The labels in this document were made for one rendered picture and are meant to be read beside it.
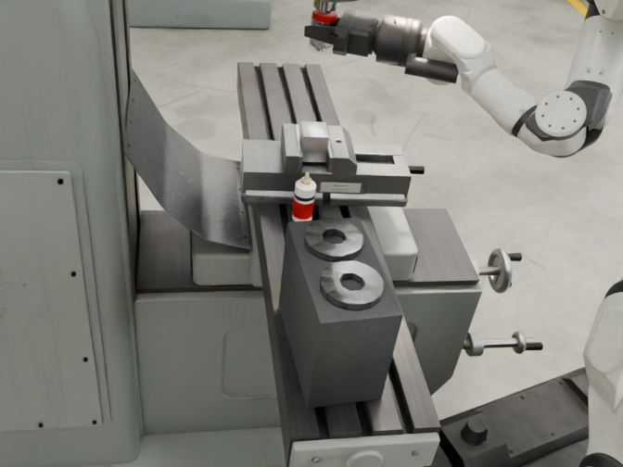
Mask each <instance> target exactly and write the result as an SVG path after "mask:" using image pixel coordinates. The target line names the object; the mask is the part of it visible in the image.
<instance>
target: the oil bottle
mask: <svg viewBox="0 0 623 467"><path fill-rule="evenodd" d="M315 189H316V183H315V182H314V181H312V179H311V178H310V176H309V173H308V172H306V174H305V176H304V177H302V178H301V179H300V180H298V181H296V186H295V194H294V203H293V211H292V219H293V220H294V221H311V220H312V212H313V204H314V198H315Z"/></svg>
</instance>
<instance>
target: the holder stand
mask: <svg viewBox="0 0 623 467"><path fill-rule="evenodd" d="M279 309H280V312H281V316H282V319H283V323H284V326H285V329H286V336H287V339H288V343H289V346H290V349H291V353H292V357H293V360H294V363H295V367H296V370H297V374H298V378H299V383H300V387H301V390H302V394H303V397H304V400H305V404H306V407H307V408H308V409H309V408H317V407H323V406H331V405H338V404H345V403H352V402H360V401H366V400H374V399H380V398H382V395H383V391H384V387H385V383H386V380H387V376H388V370H389V366H390V363H391V359H392V356H393V352H394V348H395V345H396V341H397V338H398V334H399V330H400V327H401V321H402V317H403V314H402V312H401V308H400V306H399V304H398V301H397V299H396V298H395V296H394V294H393V291H392V289H391V287H390V285H389V283H388V279H387V277H386V275H385V273H384V271H383V269H382V267H381V265H380V262H379V260H378V258H377V256H376V253H375V251H374V249H373V247H372V244H371V242H370V240H369V238H368V236H367V233H366V231H365V230H364V228H363V225H362V222H361V220H360V218H346V219H330V218H326V219H321V220H317V221H290V222H288V223H287V226H286V243H285V252H284V261H283V270H282V279H281V288H280V297H279Z"/></svg>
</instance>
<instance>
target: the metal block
mask: <svg viewBox="0 0 623 467"><path fill-rule="evenodd" d="M299 134H300V141H301V147H302V153H303V161H304V162H326V156H327V148H328V142H329V135H328V130H327V126H326V122H316V121H302V122H301V124H300V132H299Z"/></svg>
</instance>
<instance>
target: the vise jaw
mask: <svg viewBox="0 0 623 467"><path fill-rule="evenodd" d="M327 130H328V135H329V142H328V148H327V156H326V167H327V171H328V172H331V173H335V174H356V173H357V168H358V164H357V160H356V157H355V153H354V149H353V145H352V141H351V138H350V133H349V132H348V131H347V130H345V129H344V128H343V127H342V126H330V125H327Z"/></svg>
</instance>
